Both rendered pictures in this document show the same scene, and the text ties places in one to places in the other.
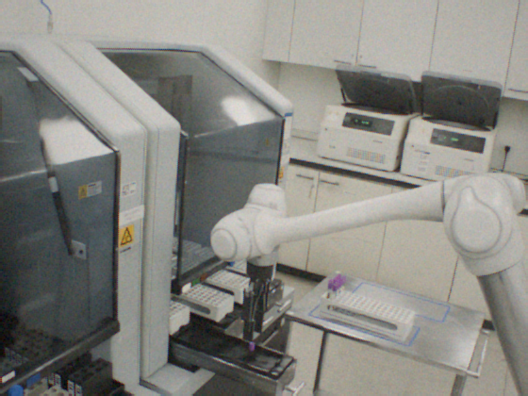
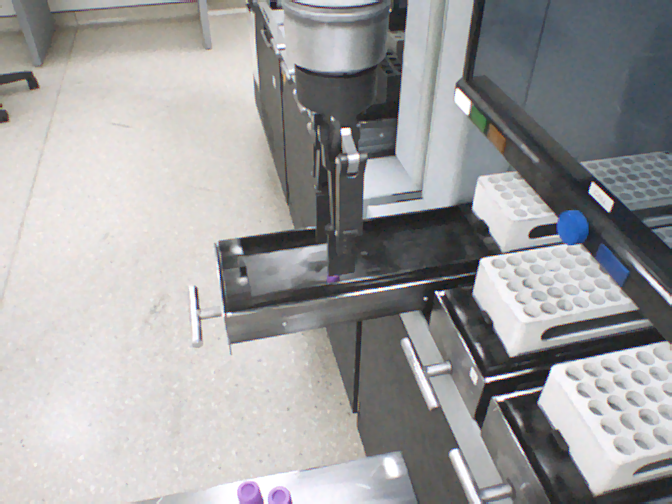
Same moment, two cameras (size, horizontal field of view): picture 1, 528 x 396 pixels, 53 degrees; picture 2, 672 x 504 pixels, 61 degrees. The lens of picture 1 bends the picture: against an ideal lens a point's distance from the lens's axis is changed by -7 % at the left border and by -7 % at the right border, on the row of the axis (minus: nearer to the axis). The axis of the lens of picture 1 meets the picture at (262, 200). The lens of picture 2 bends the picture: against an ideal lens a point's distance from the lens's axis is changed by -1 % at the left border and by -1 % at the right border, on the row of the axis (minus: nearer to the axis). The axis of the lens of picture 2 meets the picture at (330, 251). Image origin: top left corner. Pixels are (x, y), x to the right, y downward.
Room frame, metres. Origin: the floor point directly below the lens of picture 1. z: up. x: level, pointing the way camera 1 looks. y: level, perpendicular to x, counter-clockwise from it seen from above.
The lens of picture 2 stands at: (1.80, -0.32, 1.28)
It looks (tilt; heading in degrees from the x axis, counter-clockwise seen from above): 41 degrees down; 142
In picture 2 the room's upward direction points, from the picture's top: straight up
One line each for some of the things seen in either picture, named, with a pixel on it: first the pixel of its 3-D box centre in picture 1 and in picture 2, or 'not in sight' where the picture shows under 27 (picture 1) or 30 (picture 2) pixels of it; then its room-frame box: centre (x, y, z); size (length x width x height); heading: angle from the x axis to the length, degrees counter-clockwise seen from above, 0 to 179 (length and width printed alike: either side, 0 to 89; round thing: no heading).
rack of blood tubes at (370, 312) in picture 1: (366, 313); not in sight; (1.62, -0.37, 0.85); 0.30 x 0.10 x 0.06; 63
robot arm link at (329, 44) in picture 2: (261, 252); (336, 28); (1.41, -0.01, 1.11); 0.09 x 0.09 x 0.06
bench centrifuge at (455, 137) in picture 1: (454, 126); not in sight; (3.67, -1.23, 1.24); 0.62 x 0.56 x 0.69; 156
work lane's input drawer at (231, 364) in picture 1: (189, 341); (460, 252); (1.45, 0.17, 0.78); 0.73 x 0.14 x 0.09; 65
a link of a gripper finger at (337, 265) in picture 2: (257, 321); (341, 249); (1.44, -0.03, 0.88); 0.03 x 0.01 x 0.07; 65
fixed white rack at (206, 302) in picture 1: (187, 296); (612, 287); (1.64, 0.21, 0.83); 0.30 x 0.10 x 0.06; 65
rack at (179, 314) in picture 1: (140, 307); (589, 201); (1.53, 0.33, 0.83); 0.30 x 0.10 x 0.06; 65
